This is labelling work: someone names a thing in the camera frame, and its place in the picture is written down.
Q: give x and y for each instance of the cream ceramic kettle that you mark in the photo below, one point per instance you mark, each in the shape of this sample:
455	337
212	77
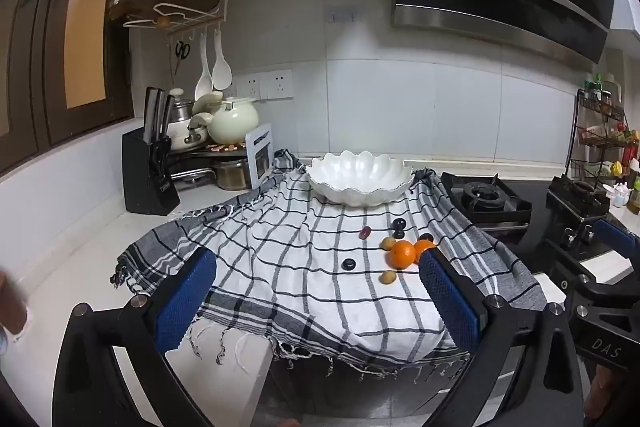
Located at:
232	120

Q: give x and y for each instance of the person left hand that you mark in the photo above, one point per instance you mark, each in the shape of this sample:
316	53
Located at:
15	315

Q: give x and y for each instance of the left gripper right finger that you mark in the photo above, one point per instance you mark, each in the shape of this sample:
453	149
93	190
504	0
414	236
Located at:
545	388

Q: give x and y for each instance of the red grape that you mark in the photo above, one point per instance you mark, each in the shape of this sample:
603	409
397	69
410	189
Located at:
365	233

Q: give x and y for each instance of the large orange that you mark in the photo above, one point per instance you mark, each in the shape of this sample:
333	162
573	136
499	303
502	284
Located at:
402	255

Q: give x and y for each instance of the white wall socket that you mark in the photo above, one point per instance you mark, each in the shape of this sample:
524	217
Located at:
279	84
249	86

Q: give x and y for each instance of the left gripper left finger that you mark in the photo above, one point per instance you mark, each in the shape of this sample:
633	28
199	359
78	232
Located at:
89	389

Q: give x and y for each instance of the checkered white black cloth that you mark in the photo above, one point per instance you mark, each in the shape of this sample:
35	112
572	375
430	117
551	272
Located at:
279	252

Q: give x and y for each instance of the person right hand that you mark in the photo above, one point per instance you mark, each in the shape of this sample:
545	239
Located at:
613	399

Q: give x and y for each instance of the steel pot under rack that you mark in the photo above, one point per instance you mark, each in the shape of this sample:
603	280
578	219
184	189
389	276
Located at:
232	175

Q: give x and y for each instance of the white hanging spoon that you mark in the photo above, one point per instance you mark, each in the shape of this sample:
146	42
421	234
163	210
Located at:
221	72

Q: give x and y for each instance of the white hanging ladle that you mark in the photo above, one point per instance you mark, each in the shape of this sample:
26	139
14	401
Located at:
204	85

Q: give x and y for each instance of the black hanging scissors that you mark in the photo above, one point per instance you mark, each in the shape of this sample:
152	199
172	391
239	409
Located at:
182	52

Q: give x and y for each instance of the black gas stove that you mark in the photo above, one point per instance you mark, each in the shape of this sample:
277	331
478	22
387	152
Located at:
487	202

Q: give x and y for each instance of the white scalloped bowl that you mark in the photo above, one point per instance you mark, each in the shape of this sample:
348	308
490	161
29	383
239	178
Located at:
359	180

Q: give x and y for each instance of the black knife block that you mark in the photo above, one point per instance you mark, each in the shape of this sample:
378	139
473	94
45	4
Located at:
148	188

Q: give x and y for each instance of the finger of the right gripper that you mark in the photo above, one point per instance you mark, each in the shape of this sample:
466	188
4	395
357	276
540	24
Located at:
622	241

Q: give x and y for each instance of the brown longan fruit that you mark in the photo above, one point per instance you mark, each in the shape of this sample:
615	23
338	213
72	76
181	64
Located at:
388	277
388	243

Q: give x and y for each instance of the small mandarin orange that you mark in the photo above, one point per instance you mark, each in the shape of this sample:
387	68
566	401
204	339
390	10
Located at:
420	247

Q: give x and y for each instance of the black wire spice rack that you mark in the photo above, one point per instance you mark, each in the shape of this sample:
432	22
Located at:
604	149

